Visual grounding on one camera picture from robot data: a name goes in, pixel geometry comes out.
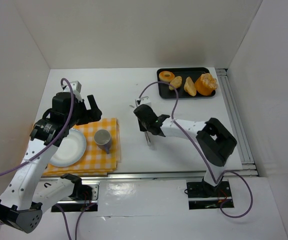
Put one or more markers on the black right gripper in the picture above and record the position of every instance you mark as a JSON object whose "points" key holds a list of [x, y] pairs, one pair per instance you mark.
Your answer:
{"points": [[145, 125]]}

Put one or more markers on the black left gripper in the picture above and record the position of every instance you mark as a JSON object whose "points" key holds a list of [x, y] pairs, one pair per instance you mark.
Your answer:
{"points": [[84, 113]]}

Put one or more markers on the stainless steel serving tongs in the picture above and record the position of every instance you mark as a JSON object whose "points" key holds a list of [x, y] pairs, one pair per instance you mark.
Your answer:
{"points": [[147, 138]]}

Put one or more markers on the oval bread roll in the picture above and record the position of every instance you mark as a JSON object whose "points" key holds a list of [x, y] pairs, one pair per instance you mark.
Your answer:
{"points": [[175, 83]]}

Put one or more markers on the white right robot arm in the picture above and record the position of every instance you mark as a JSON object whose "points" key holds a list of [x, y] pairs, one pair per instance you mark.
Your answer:
{"points": [[213, 141]]}

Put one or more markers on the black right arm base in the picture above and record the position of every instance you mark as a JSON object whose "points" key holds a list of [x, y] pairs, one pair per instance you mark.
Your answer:
{"points": [[200, 197]]}

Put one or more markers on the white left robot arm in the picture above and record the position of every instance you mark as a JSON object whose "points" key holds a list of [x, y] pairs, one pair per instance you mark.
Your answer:
{"points": [[21, 207]]}

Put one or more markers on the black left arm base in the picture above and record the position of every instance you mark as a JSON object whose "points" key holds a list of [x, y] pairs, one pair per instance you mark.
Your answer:
{"points": [[88, 199]]}

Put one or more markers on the purple ceramic mug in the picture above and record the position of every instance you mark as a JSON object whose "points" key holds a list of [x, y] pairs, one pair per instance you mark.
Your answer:
{"points": [[103, 140]]}

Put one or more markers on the black food tray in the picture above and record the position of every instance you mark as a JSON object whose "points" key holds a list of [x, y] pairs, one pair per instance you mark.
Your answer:
{"points": [[184, 72]]}

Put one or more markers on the white ceramic plate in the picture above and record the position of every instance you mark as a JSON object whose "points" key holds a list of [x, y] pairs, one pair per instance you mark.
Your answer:
{"points": [[71, 149]]}

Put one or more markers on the yellow checkered cloth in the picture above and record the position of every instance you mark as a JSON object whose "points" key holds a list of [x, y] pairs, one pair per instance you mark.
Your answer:
{"points": [[95, 161]]}

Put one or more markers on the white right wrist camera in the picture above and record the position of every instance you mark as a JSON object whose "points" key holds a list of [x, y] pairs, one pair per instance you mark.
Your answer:
{"points": [[143, 101]]}

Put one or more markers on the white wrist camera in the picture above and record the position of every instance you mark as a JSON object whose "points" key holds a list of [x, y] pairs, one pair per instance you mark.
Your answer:
{"points": [[143, 101], [75, 85]]}

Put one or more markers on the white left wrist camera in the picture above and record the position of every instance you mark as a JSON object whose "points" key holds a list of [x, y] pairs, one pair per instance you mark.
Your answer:
{"points": [[75, 85]]}

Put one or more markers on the ring donut bread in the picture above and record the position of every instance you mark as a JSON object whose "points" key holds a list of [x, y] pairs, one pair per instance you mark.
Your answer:
{"points": [[166, 76]]}

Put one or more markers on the aluminium front rail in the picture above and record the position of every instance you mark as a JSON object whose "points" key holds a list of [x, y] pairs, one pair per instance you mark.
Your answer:
{"points": [[146, 175]]}

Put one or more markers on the aluminium side rail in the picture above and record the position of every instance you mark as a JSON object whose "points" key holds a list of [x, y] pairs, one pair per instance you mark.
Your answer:
{"points": [[249, 168]]}

